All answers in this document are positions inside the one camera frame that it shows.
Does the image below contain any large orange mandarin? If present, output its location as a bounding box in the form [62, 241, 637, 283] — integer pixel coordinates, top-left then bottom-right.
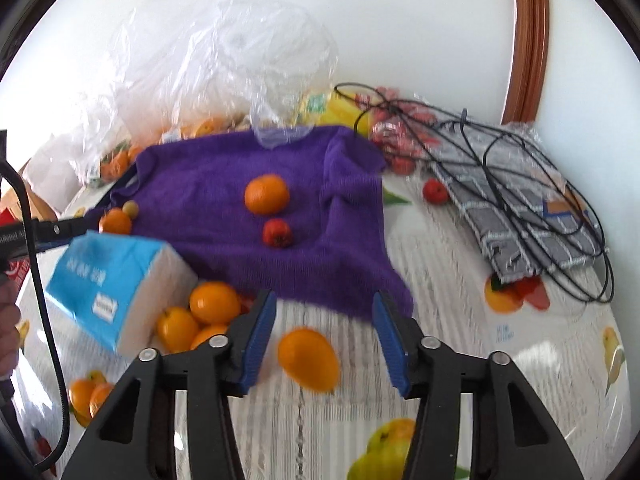
[99, 208, 132, 235]

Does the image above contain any small green-brown round fruit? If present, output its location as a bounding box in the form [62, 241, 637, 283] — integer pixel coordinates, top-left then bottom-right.
[122, 200, 140, 220]

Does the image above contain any small red fruit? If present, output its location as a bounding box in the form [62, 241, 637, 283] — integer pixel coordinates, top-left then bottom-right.
[262, 218, 294, 248]
[422, 178, 450, 205]

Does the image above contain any bag of red fruits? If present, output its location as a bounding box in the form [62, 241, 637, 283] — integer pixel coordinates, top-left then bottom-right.
[355, 87, 440, 177]

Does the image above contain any left hand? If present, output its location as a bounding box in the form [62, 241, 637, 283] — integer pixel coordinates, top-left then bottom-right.
[0, 278, 21, 379]

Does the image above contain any wooden chair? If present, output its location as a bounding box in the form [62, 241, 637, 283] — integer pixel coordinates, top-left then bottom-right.
[0, 164, 58, 226]

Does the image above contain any red paper bag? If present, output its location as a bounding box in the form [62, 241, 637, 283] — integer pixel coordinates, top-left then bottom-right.
[0, 209, 30, 290]

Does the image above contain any white plastic bag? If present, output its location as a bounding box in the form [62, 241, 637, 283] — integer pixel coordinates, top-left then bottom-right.
[23, 138, 101, 212]

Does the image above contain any blue tissue pack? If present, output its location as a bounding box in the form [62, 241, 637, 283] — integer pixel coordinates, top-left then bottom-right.
[46, 231, 198, 358]

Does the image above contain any clear plastic bag of oranges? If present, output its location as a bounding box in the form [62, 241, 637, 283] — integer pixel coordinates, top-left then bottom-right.
[72, 110, 166, 188]

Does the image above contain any purple towel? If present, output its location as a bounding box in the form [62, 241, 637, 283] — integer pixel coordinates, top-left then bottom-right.
[87, 127, 413, 320]

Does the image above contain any grey checked packaged cloth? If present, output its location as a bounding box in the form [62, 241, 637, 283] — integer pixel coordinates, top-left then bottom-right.
[431, 119, 605, 284]

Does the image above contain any yellow fruit bag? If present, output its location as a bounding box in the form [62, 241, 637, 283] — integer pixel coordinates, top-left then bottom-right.
[297, 90, 371, 138]

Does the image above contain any large clear plastic bag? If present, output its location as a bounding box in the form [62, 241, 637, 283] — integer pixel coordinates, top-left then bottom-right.
[114, 0, 338, 148]

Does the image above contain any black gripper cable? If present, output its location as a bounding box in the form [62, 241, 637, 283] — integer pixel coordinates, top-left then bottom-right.
[0, 159, 72, 474]

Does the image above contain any black cable bundle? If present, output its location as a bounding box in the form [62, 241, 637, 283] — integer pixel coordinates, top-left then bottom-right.
[332, 81, 616, 305]

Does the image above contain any brown wooden door frame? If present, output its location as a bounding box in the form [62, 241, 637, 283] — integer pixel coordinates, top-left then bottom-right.
[501, 0, 550, 124]

